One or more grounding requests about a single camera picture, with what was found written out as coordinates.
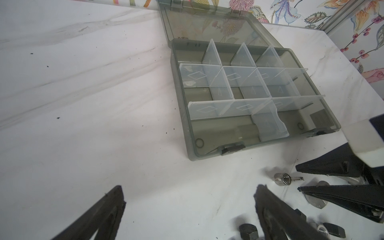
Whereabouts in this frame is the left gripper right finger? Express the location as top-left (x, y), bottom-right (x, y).
top-left (254, 185), bottom-right (326, 240)

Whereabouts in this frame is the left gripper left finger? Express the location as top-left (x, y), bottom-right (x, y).
top-left (54, 185), bottom-right (126, 240)

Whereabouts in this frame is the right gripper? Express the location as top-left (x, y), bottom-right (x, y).
top-left (296, 143), bottom-right (384, 224)

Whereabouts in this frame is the silver wing nut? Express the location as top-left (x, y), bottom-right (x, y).
top-left (274, 173), bottom-right (304, 186)

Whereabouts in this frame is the silver hex bolt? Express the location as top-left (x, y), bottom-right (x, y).
top-left (303, 176), bottom-right (367, 209)

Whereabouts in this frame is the black hex bolt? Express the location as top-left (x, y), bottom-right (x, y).
top-left (294, 209), bottom-right (307, 222)
top-left (239, 224), bottom-right (259, 240)

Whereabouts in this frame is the silver hex nut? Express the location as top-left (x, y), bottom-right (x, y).
top-left (314, 224), bottom-right (330, 240)

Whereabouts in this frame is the grey plastic organizer box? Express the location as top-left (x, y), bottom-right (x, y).
top-left (158, 1), bottom-right (341, 161)

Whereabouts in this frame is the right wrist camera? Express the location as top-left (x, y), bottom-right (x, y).
top-left (342, 115), bottom-right (384, 168)

